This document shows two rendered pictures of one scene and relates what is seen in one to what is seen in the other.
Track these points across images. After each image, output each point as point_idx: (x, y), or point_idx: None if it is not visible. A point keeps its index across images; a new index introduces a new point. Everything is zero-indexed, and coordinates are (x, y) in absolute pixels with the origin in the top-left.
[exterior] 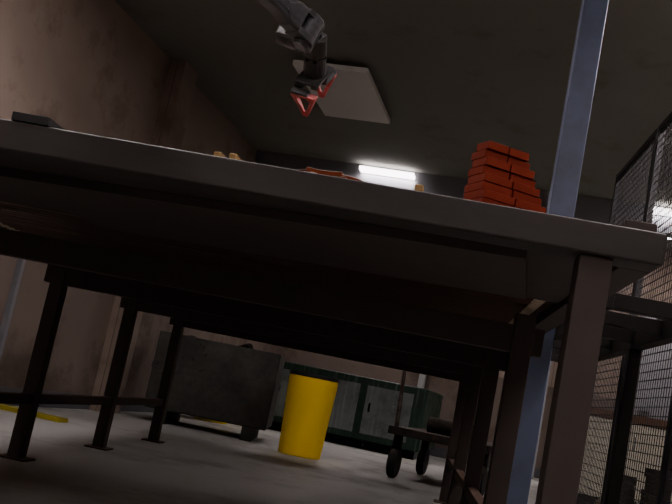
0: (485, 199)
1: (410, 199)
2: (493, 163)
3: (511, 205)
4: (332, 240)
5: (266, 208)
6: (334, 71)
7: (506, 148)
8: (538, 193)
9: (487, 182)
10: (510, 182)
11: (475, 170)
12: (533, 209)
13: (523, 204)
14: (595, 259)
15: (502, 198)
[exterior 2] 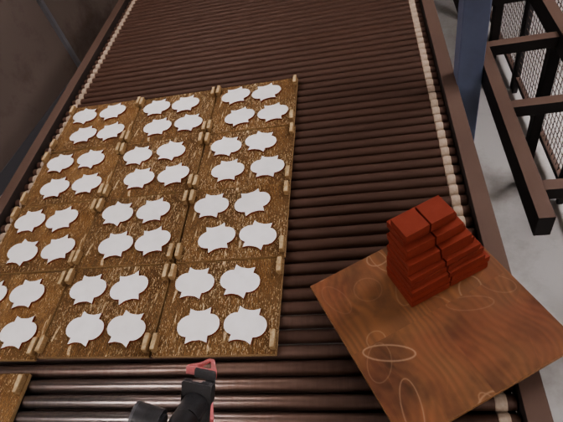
0: (414, 285)
1: None
2: (415, 251)
3: (441, 268)
4: None
5: None
6: (213, 385)
7: (426, 228)
8: (470, 237)
9: (412, 270)
10: (437, 253)
11: (395, 246)
12: (466, 254)
13: (455, 259)
14: None
15: (431, 271)
